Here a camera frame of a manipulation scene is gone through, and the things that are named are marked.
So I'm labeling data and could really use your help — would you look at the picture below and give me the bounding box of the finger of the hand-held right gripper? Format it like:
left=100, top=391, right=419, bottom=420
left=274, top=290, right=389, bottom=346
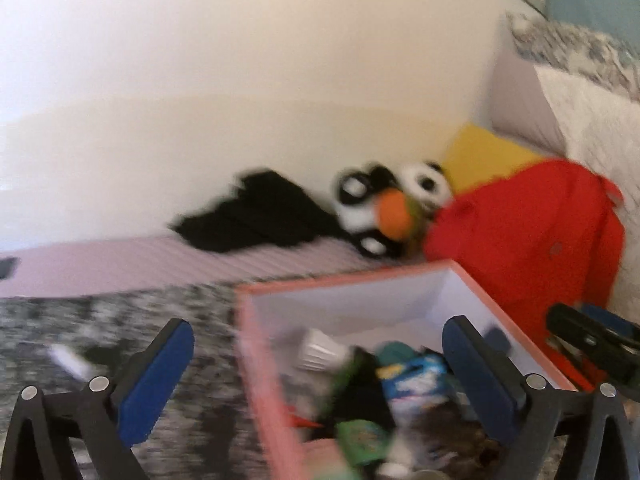
left=545, top=302, right=640, bottom=386

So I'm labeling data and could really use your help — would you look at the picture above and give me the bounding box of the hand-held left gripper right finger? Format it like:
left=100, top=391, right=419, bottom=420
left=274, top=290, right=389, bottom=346
left=442, top=315, right=640, bottom=480

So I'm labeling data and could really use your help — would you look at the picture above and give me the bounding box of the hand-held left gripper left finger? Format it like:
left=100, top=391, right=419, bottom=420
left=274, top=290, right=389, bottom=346
left=10, top=317, right=196, bottom=480

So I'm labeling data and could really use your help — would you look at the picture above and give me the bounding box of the brown fuzzy item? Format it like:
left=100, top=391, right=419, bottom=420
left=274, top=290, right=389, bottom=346
left=410, top=402, right=503, bottom=468

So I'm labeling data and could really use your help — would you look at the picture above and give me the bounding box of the blue and white packet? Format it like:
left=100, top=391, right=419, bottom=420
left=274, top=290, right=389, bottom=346
left=377, top=352, right=451, bottom=413

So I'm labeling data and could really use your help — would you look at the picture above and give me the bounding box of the teal glasses case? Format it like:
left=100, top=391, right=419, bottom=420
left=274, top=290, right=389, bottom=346
left=375, top=341, right=418, bottom=367

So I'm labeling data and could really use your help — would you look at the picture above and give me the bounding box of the pink storage box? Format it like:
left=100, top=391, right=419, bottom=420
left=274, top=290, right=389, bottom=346
left=234, top=259, right=578, bottom=480

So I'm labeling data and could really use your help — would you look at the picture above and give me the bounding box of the small black cloth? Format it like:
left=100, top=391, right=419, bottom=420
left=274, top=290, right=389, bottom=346
left=320, top=347, right=396, bottom=428

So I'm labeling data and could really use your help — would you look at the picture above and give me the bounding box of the green rounded tin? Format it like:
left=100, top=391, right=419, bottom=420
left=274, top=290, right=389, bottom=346
left=334, top=419, right=396, bottom=468

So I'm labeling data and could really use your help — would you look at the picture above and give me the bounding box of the small red item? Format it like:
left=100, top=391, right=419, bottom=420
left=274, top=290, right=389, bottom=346
left=287, top=407, right=326, bottom=431

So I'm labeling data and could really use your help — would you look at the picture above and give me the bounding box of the white light bulb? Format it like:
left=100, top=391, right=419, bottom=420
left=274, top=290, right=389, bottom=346
left=297, top=329, right=353, bottom=373

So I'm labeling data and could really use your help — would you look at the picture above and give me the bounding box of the white tube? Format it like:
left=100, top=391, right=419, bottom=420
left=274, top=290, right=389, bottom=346
left=48, top=344, right=91, bottom=380

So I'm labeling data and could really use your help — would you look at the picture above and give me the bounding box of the lilac striped bed sheet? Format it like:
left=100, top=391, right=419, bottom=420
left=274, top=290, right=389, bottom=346
left=0, top=235, right=371, bottom=301

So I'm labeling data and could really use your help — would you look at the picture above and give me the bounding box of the speckled grey blanket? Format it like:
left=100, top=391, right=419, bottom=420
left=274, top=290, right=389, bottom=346
left=0, top=280, right=301, bottom=480

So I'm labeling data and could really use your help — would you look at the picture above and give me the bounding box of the red backpack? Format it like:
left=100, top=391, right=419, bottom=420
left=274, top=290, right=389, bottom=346
left=422, top=159, right=626, bottom=391

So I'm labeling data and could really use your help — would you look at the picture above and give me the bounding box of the black garment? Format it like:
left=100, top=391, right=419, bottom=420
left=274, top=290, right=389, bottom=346
left=167, top=169, right=346, bottom=253

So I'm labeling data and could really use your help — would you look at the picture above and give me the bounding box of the panda plush toy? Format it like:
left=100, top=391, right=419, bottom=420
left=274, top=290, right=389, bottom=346
left=332, top=160, right=453, bottom=258

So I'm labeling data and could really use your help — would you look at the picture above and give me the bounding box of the yellow pillow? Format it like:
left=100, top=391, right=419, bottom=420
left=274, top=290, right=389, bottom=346
left=442, top=122, right=546, bottom=193

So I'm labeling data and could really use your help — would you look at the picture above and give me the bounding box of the white quilted blanket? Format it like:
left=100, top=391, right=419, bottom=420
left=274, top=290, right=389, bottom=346
left=535, top=62, right=640, bottom=331

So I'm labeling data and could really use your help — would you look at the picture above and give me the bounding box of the grey patterned pillow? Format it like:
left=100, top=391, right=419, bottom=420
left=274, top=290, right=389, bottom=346
left=505, top=10, right=640, bottom=106

